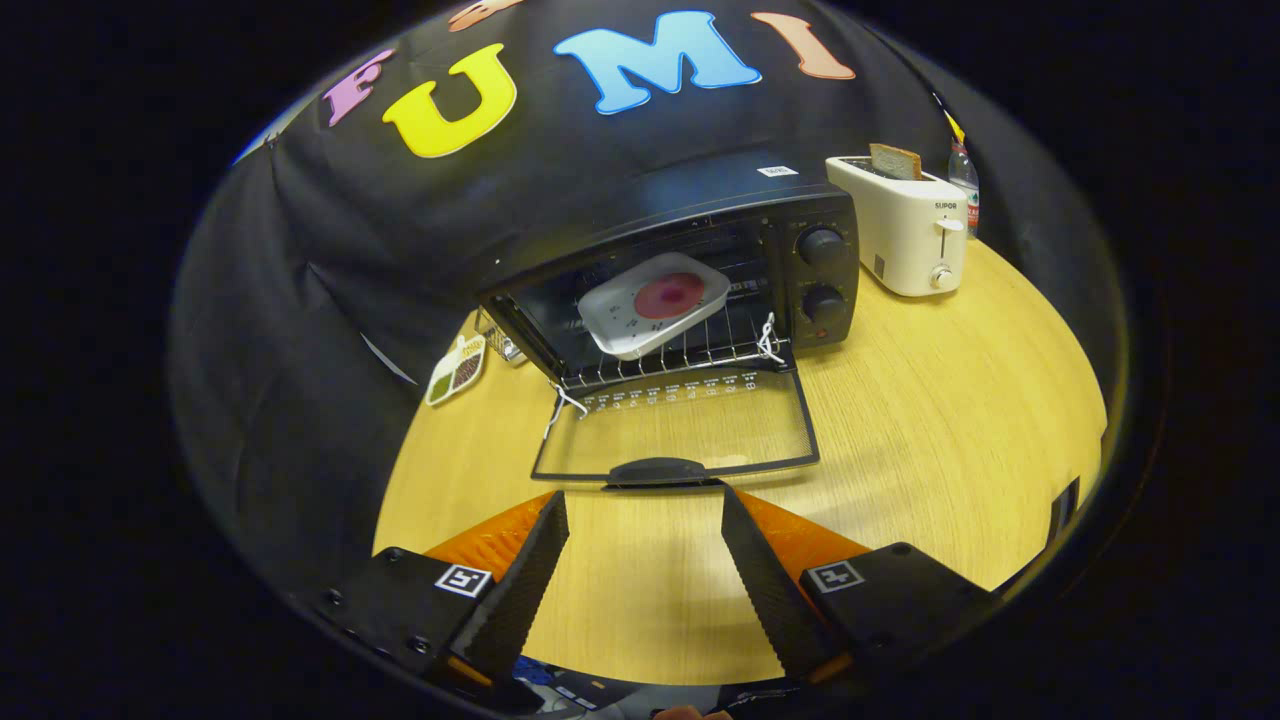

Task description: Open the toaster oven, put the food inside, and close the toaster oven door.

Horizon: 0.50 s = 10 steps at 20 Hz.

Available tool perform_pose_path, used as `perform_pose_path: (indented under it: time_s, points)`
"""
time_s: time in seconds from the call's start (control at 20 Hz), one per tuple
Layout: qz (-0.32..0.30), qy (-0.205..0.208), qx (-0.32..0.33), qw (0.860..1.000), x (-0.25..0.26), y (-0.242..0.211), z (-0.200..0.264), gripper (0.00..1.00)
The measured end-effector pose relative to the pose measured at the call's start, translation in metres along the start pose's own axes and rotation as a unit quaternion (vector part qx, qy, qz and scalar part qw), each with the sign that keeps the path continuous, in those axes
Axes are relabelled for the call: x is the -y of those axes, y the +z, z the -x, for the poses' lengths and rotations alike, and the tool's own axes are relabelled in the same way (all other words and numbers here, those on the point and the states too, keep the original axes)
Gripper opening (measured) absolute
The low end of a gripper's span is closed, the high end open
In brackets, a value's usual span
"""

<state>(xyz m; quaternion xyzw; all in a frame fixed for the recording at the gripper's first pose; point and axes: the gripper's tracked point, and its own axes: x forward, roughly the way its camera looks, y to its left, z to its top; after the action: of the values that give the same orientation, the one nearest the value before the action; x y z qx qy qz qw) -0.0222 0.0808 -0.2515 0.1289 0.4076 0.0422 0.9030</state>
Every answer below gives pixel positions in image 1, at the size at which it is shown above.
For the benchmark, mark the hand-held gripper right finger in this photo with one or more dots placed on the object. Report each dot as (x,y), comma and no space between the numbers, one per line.
(770,600)

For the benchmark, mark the divided dish of seeds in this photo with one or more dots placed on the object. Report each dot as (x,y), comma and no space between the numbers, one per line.
(455,370)

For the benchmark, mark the round pink ham slice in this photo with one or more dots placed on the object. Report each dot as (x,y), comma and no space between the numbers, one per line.
(668,297)

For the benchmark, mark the black toaster oven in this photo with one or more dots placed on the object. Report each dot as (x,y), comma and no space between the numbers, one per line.
(700,190)

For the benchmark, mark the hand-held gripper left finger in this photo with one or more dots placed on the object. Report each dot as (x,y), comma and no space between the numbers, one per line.
(520,590)

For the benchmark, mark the black table edge clamp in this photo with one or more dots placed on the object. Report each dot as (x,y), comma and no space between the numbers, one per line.
(1063,510)

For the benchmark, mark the clear water bottle red label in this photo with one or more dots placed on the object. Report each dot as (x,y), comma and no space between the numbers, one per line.
(964,185)

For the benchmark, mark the white square plate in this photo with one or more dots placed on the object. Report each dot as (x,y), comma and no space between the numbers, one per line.
(620,320)

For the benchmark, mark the brown bread slice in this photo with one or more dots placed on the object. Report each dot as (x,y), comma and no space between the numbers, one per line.
(895,162)

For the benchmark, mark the white bread toaster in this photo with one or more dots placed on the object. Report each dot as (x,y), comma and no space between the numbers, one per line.
(900,235)

